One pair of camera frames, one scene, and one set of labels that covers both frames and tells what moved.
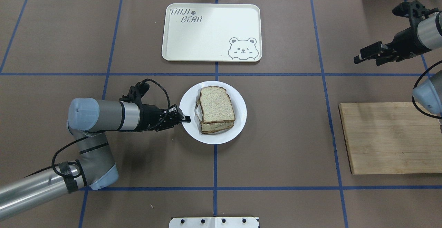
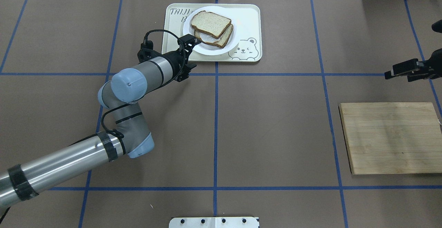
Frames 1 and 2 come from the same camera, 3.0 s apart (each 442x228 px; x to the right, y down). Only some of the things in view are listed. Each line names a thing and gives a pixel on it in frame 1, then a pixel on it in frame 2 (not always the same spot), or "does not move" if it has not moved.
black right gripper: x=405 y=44 → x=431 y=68
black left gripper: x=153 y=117 → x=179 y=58
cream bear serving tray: x=209 y=32 does not move
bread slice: x=209 y=127 → x=220 y=42
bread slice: x=216 y=105 → x=210 y=24
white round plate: x=188 y=101 → x=215 y=50
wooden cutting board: x=388 y=138 does not move
